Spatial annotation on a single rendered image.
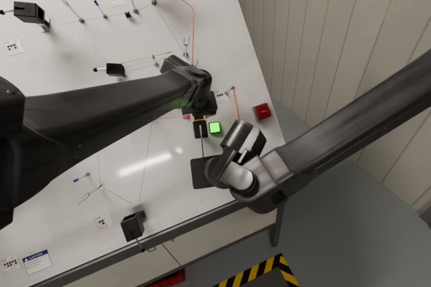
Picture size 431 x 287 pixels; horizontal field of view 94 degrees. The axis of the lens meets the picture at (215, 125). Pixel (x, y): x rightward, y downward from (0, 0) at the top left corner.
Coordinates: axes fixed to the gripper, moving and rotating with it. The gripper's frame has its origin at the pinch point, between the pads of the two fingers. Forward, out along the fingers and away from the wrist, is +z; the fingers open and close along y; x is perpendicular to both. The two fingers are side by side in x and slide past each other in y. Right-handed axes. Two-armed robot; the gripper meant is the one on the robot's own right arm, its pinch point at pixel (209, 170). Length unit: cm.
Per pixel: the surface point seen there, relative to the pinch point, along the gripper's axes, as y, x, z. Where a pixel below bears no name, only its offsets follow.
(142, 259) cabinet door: 27, 34, 44
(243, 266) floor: -25, 67, 90
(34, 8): 43, -52, 3
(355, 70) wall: -125, -54, 65
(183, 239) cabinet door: 10, 28, 41
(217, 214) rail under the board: -3.8, 17.0, 24.8
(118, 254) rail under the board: 31.1, 23.6, 25.2
